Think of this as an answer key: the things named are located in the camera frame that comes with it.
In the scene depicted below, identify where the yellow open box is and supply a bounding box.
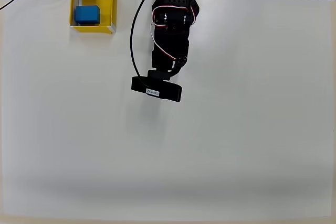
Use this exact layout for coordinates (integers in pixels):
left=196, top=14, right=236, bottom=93
left=69, top=0, right=118, bottom=35

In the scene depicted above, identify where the black webcam with white label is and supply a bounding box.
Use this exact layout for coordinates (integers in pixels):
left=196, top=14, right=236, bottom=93
left=131, top=69, right=183, bottom=103

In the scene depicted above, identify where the thick black camera cable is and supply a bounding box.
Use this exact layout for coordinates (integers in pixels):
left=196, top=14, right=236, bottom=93
left=129, top=0, right=150, bottom=86

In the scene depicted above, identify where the blue cube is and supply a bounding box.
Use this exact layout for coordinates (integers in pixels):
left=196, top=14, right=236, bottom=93
left=74, top=4, right=102, bottom=26

